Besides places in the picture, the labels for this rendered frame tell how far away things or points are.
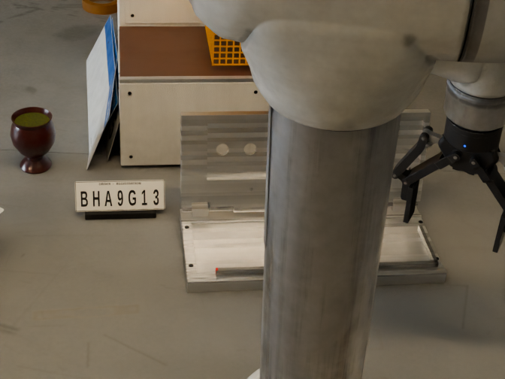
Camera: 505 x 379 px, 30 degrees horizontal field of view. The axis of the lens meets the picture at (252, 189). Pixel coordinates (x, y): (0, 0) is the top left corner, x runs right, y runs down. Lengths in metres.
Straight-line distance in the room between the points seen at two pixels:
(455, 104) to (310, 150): 0.57
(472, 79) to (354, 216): 0.49
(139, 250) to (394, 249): 0.44
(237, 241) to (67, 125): 0.53
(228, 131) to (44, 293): 0.41
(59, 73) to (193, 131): 0.64
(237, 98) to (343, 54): 1.17
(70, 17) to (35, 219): 0.85
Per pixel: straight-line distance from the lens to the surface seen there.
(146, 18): 1.95
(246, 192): 1.68
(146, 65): 1.80
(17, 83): 2.16
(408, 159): 1.35
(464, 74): 1.19
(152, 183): 1.71
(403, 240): 1.69
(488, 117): 1.24
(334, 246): 0.75
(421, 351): 1.52
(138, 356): 1.46
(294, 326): 0.82
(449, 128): 1.28
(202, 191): 1.67
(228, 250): 1.62
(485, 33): 0.62
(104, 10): 2.47
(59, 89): 2.13
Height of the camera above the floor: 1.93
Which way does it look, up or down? 35 degrees down
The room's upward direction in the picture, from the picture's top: 4 degrees clockwise
